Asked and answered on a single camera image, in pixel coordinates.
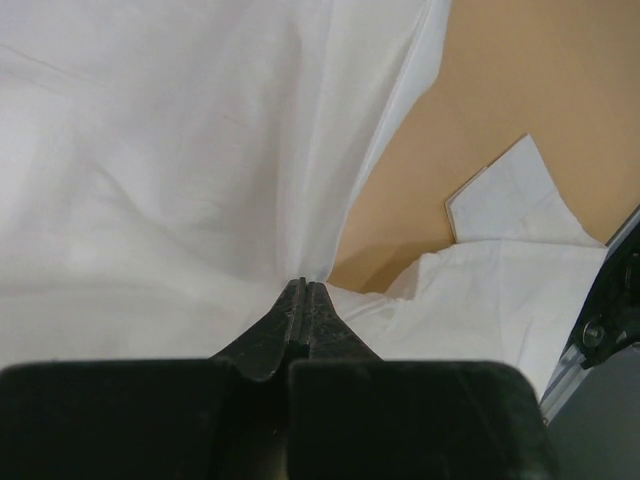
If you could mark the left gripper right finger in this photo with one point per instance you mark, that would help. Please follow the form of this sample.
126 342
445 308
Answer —
355 416

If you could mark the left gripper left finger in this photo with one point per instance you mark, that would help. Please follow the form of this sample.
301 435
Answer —
222 417

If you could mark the white long sleeve shirt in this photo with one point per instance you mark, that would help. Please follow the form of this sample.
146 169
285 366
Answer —
168 166

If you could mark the aluminium front rail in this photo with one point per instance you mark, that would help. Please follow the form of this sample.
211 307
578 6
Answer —
569 374

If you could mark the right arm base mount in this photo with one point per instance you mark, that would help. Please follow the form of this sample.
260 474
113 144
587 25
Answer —
609 320

